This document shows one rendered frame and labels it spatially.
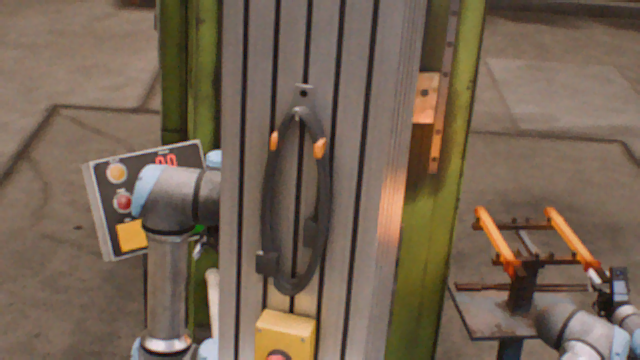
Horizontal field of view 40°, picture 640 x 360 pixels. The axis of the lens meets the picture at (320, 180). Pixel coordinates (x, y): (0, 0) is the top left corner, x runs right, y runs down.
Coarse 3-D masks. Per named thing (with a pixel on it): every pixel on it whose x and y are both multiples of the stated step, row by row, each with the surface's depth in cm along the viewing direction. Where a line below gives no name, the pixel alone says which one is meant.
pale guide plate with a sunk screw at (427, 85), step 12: (420, 72) 281; (432, 72) 281; (420, 84) 281; (432, 84) 282; (420, 96) 283; (432, 96) 284; (420, 108) 285; (432, 108) 286; (420, 120) 287; (432, 120) 288
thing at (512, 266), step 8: (480, 208) 288; (480, 216) 284; (488, 216) 283; (488, 224) 279; (488, 232) 276; (496, 232) 274; (496, 240) 270; (496, 248) 269; (504, 248) 266; (504, 256) 262; (512, 256) 262; (512, 264) 256; (520, 264) 257; (512, 272) 258; (520, 272) 252; (512, 280) 256; (520, 280) 251; (520, 288) 253
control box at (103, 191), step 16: (176, 144) 258; (192, 144) 260; (112, 160) 247; (128, 160) 249; (144, 160) 252; (160, 160) 254; (176, 160) 257; (192, 160) 260; (96, 176) 244; (128, 176) 249; (96, 192) 244; (112, 192) 246; (128, 192) 248; (96, 208) 246; (112, 208) 246; (96, 224) 249; (112, 224) 245; (112, 240) 245; (112, 256) 244
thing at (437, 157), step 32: (448, 0) 272; (480, 0) 275; (448, 32) 277; (480, 32) 280; (448, 64) 282; (448, 96) 287; (416, 128) 290; (448, 128) 293; (416, 160) 296; (448, 160) 299; (416, 192) 301; (448, 192) 305; (416, 224) 307; (448, 224) 311; (416, 256) 313; (448, 256) 316; (416, 288) 320; (416, 320) 326; (416, 352) 334
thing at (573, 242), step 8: (552, 208) 291; (552, 216) 286; (560, 216) 287; (552, 224) 286; (560, 224) 282; (560, 232) 280; (568, 232) 277; (568, 240) 274; (576, 240) 273; (576, 248) 269; (584, 248) 269; (584, 256) 265; (584, 264) 263; (592, 264) 260; (600, 264) 261; (600, 272) 256; (608, 280) 253
